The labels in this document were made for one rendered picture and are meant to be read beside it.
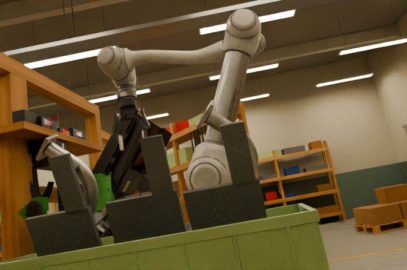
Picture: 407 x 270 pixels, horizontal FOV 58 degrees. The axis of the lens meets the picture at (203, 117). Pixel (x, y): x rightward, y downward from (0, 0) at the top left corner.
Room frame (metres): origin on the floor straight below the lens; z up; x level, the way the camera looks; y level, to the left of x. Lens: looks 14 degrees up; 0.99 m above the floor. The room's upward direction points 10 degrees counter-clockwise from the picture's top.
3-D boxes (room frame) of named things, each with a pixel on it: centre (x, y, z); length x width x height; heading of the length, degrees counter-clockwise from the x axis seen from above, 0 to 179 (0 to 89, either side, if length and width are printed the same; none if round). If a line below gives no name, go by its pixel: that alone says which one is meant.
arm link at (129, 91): (1.57, 0.32, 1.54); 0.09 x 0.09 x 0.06
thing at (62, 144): (2.01, 0.88, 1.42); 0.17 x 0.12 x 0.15; 173
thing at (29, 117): (1.83, 0.92, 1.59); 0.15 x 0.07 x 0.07; 173
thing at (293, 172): (10.55, -1.71, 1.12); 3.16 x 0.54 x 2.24; 88
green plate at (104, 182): (2.02, 0.61, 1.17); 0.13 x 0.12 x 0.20; 173
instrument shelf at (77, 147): (2.13, 0.92, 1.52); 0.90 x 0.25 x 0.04; 173
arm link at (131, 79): (1.55, 0.32, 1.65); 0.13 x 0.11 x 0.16; 176
